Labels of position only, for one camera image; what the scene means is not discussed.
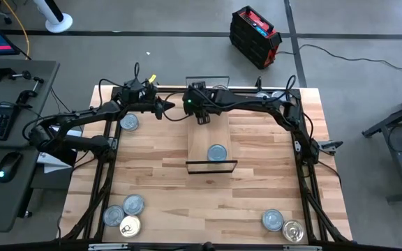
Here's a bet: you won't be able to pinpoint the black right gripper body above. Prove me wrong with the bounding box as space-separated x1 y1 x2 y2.
183 89 225 116

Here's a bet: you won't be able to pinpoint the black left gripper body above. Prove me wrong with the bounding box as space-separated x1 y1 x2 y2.
141 84 165 121

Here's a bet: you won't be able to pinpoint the silver lid seafood can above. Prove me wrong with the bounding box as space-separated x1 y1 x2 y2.
102 204 126 228
122 193 146 216
119 113 140 132

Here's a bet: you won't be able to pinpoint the green label tuna can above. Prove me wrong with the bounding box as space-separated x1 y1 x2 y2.
207 143 228 162

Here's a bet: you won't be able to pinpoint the wooden shelf with black frames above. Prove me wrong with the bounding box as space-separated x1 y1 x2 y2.
185 75 239 174

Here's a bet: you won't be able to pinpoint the red and black toolbox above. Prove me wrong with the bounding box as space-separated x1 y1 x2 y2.
229 5 283 70

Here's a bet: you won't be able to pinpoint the white paper sheets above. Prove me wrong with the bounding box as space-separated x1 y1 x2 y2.
36 125 84 174

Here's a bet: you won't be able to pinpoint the black desk clamp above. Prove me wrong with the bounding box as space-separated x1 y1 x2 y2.
15 76 45 105
0 65 33 83

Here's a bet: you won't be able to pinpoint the grey metal clamp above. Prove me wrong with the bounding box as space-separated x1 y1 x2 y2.
318 139 344 154

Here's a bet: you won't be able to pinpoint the black computer mouse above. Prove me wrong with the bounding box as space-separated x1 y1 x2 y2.
0 151 23 184

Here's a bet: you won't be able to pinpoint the black aluminium table frame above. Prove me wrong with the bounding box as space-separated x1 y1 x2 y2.
59 85 350 245

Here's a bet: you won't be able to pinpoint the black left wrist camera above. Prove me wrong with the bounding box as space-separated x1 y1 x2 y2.
122 78 145 102

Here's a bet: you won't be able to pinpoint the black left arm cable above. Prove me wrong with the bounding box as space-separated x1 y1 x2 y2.
98 61 141 105

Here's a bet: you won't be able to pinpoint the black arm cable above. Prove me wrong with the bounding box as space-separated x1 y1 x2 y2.
98 61 141 105
161 75 313 123

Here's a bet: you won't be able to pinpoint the black floor cable ramp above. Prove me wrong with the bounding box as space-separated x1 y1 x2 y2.
0 29 402 40

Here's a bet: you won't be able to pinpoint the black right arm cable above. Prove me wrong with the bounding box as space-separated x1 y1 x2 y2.
161 75 313 123

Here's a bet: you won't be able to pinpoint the white pedestal stand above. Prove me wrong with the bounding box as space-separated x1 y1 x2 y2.
33 0 73 34

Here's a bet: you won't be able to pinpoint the black floor cable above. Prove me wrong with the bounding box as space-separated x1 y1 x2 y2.
276 43 402 73

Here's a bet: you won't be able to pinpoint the yellow floor cable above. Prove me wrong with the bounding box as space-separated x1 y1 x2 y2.
1 0 31 60

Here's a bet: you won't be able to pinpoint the silver rail bracket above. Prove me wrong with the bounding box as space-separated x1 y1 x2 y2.
88 243 129 251
283 245 323 251

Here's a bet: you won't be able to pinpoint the black side table frame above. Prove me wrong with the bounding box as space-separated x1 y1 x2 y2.
361 86 402 204

